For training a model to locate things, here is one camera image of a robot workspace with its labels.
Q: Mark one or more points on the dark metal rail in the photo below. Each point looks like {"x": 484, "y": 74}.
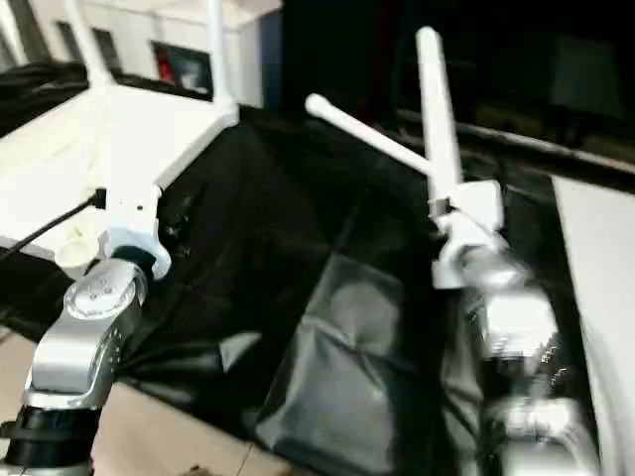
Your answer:
{"x": 546, "y": 144}

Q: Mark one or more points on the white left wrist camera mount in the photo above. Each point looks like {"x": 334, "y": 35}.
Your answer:
{"x": 134, "y": 223}

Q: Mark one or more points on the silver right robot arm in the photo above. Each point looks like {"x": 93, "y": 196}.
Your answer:
{"x": 516, "y": 307}

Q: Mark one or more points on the black work mat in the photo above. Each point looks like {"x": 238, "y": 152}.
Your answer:
{"x": 278, "y": 248}

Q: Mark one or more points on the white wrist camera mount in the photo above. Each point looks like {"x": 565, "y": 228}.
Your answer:
{"x": 466, "y": 223}
{"x": 134, "y": 223}

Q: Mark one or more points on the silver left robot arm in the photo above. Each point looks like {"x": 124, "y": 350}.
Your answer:
{"x": 84, "y": 322}

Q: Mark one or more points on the red package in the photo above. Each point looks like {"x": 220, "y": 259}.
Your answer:
{"x": 164, "y": 64}

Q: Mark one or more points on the white flat board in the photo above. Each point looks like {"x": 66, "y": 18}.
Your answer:
{"x": 605, "y": 297}

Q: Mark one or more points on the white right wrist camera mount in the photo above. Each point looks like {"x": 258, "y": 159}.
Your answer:
{"x": 466, "y": 223}

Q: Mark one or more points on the white glass-door cabinet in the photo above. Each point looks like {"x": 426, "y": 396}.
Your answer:
{"x": 173, "y": 30}

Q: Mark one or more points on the white plastic table leg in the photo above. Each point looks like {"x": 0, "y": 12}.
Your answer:
{"x": 439, "y": 109}
{"x": 367, "y": 131}
{"x": 219, "y": 54}
{"x": 84, "y": 39}

